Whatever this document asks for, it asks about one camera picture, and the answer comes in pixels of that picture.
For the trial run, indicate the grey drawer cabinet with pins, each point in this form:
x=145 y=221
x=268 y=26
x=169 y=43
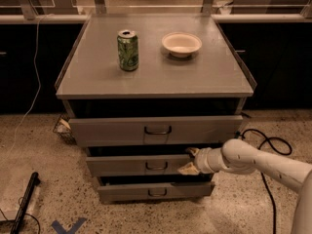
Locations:
x=211 y=82

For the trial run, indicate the white paper bowl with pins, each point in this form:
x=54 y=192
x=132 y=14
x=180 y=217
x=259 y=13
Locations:
x=181 y=45

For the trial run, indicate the grey bottom drawer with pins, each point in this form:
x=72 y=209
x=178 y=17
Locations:
x=154 y=191

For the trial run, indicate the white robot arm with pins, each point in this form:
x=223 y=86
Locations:
x=238 y=157

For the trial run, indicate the green soda can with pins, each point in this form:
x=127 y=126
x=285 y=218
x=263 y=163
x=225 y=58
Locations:
x=127 y=42

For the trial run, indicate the grey drawer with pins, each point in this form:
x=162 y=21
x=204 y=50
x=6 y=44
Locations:
x=154 y=191
x=138 y=165
x=154 y=130

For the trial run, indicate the wire mesh basket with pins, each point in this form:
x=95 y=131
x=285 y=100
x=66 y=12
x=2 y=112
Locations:
x=63 y=130

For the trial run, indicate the black bar on floor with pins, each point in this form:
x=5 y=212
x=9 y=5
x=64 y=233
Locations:
x=33 y=182

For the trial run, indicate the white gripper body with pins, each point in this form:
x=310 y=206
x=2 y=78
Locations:
x=201 y=161

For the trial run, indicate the grey top drawer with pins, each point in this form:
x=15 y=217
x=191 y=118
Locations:
x=154 y=130

